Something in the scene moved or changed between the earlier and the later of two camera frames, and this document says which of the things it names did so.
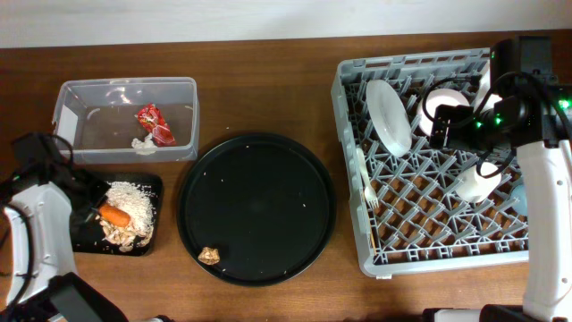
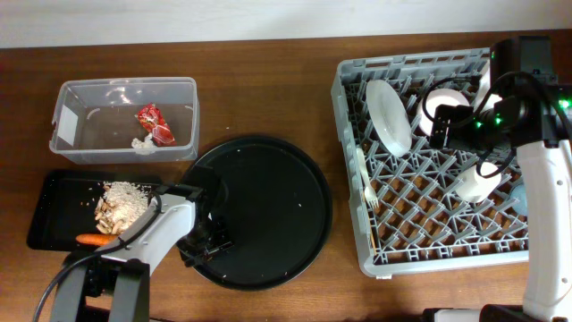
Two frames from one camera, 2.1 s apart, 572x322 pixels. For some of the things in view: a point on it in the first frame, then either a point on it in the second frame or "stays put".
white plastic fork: [370, 195] stays put
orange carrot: [113, 216] -> [96, 239]
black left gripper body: [90, 196] -> [206, 241]
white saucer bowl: [439, 97] stays put
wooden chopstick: [373, 240] stays put
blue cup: [520, 199] stays put
